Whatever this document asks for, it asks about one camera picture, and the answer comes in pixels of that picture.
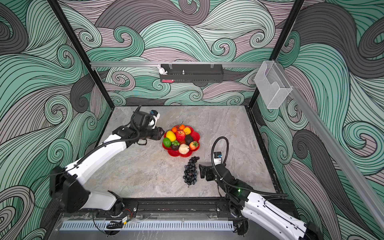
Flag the green fake lime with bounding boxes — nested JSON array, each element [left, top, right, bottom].
[[163, 138, 172, 149]]

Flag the yellow fake lemon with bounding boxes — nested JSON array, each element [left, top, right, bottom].
[[166, 131, 177, 142]]

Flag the dark purple fake grapes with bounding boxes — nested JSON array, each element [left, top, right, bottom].
[[183, 157, 200, 186]]

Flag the dark brown fake avocado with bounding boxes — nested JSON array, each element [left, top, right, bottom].
[[171, 140, 180, 151]]

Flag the red fake wrinkled fruit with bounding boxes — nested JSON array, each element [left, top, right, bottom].
[[175, 130, 186, 143]]

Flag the red fake strawberry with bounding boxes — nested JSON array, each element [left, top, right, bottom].
[[189, 141, 200, 151]]

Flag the small yellow fake pear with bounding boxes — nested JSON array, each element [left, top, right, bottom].
[[183, 127, 192, 135]]

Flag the cream fake pear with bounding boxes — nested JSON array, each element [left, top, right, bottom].
[[178, 144, 190, 155]]

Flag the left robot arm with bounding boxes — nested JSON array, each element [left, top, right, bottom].
[[49, 126, 165, 218]]

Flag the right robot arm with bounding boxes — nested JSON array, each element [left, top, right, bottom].
[[199, 164, 324, 240]]

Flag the white rabbit figurine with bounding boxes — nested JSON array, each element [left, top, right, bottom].
[[157, 65, 168, 75]]

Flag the black wall shelf tray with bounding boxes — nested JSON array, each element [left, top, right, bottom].
[[159, 65, 224, 84]]

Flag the aluminium wall rail back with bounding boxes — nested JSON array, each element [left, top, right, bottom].
[[90, 61, 263, 68]]

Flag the aluminium wall rail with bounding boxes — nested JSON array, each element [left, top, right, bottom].
[[277, 63, 384, 230], [90, 61, 263, 68]]

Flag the white slotted cable duct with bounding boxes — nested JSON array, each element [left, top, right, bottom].
[[59, 220, 234, 231]]

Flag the clear acrylic wall box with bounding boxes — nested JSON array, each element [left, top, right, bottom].
[[255, 61, 293, 110]]

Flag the aluminium wall rail right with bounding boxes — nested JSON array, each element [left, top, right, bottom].
[[277, 63, 384, 230]]

